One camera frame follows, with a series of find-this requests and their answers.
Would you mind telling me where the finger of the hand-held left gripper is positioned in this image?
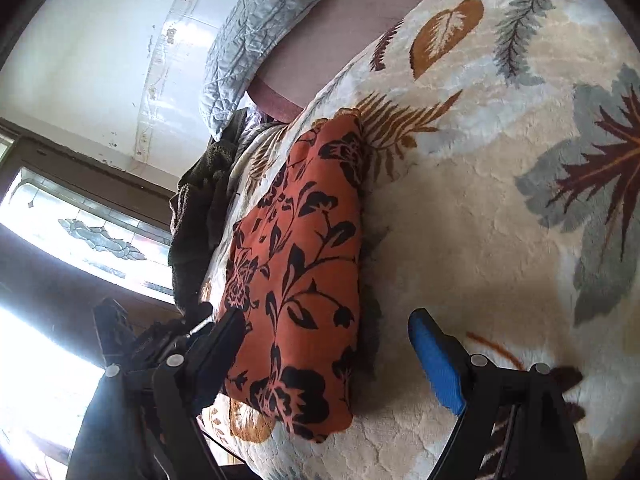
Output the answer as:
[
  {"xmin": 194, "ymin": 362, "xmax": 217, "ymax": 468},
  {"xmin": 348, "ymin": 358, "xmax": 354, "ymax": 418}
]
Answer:
[{"xmin": 93, "ymin": 298, "xmax": 132, "ymax": 368}]

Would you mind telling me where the cream leaf print blanket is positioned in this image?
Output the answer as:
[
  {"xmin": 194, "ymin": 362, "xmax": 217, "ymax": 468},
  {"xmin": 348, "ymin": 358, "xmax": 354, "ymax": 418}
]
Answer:
[{"xmin": 197, "ymin": 0, "xmax": 640, "ymax": 480}]

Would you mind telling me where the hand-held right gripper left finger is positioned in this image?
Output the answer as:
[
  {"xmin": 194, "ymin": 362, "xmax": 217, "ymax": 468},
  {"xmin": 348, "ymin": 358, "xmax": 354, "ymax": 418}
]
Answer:
[{"xmin": 65, "ymin": 310, "xmax": 246, "ymax": 480}]

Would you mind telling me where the window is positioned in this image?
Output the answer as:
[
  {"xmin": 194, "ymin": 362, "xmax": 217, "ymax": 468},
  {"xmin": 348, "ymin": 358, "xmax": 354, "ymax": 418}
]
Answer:
[{"xmin": 0, "ymin": 165, "xmax": 186, "ymax": 301}]

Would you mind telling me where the orange floral garment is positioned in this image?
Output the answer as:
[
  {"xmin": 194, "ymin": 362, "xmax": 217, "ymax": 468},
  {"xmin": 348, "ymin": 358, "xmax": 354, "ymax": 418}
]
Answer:
[{"xmin": 212, "ymin": 110, "xmax": 368, "ymax": 443}]

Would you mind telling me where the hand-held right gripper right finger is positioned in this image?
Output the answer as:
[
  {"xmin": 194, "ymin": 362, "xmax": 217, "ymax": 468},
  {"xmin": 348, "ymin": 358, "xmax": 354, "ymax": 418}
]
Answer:
[{"xmin": 407, "ymin": 308, "xmax": 586, "ymax": 480}]

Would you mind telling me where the grey quilted pillow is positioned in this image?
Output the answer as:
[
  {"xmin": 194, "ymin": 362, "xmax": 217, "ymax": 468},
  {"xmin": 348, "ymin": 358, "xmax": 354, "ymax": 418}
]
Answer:
[{"xmin": 199, "ymin": 0, "xmax": 401, "ymax": 138}]

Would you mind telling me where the dark brown fleece blanket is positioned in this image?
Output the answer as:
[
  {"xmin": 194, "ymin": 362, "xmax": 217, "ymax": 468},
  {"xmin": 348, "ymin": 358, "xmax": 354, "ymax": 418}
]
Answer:
[{"xmin": 167, "ymin": 110, "xmax": 251, "ymax": 311}]

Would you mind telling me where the pink bed sheet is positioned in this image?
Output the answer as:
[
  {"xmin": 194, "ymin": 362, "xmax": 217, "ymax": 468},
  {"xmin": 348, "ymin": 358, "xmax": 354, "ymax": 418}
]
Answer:
[{"xmin": 247, "ymin": 0, "xmax": 496, "ymax": 123}]

